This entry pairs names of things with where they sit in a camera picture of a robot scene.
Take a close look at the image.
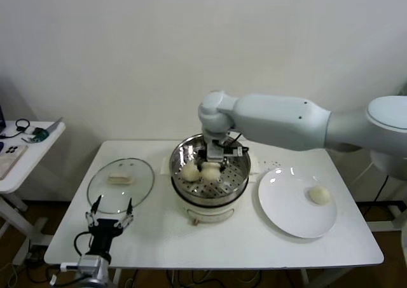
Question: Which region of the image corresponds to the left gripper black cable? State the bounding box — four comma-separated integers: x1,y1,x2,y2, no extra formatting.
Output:
74,231,95,257

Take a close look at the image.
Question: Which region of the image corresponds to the white side table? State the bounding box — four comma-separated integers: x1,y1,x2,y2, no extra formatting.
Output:
0,121,67,266

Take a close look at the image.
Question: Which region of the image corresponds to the black cable with adapter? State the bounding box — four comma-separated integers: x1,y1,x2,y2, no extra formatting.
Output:
362,175,390,216

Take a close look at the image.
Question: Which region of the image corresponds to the white phone with lenses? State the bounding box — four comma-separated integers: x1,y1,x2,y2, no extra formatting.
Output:
3,144,25,157

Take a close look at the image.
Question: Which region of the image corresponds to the stainless steel steamer basket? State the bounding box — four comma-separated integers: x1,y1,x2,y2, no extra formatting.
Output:
168,134,251,206

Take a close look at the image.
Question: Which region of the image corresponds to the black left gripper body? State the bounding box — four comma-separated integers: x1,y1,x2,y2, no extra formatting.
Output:
88,218,124,256

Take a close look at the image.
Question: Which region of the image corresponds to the glass lid with white handle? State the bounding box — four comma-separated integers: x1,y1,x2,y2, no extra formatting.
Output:
86,158,155,215

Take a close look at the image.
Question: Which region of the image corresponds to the white desk frame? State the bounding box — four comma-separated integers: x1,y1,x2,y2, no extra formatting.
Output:
352,179,407,233

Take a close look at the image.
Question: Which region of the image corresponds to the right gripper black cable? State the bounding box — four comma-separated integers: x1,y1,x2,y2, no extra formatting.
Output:
227,130,249,152

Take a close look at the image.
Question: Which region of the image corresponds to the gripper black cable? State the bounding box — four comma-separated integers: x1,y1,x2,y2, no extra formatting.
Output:
74,231,95,257
227,130,249,152

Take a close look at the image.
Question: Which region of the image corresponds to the white steamed baozi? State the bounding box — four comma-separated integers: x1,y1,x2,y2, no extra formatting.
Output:
181,162,201,182
307,186,331,205
199,162,222,182

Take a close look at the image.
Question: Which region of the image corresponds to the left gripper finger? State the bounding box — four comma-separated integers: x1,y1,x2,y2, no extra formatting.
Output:
114,198,135,230
84,195,102,228

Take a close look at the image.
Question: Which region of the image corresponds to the white round plate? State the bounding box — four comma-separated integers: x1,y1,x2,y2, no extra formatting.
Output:
256,167,338,239

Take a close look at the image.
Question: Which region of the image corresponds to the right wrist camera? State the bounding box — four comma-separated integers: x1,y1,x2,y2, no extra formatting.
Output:
224,145,249,158

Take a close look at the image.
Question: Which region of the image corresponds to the white electric cooking pot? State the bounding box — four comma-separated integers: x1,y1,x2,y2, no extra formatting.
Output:
160,156,260,227

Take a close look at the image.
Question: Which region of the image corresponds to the grey flat panel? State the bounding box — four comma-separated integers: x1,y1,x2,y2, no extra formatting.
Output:
46,117,65,135

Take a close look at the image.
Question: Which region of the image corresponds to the black looped cable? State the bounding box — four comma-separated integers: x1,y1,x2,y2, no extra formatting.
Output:
0,119,31,140

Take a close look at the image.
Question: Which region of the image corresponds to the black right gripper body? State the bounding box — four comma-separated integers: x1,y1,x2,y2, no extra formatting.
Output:
205,138,228,161

